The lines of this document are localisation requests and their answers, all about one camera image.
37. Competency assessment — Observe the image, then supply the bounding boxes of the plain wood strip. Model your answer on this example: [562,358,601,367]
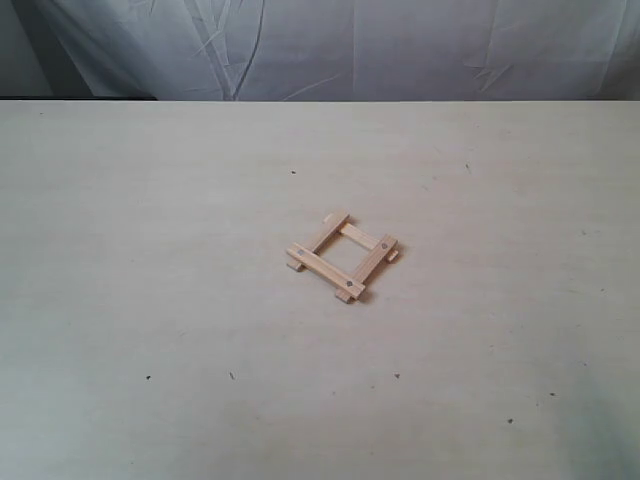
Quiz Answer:
[287,210,349,272]

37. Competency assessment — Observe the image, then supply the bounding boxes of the wood strip with magnets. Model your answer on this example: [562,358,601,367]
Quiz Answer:
[286,243,365,303]

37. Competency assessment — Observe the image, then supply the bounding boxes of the wood strip with hole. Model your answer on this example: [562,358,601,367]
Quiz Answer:
[352,235,397,283]

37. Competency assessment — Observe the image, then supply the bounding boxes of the white backdrop curtain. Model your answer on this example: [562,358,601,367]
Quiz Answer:
[1,1,639,102]

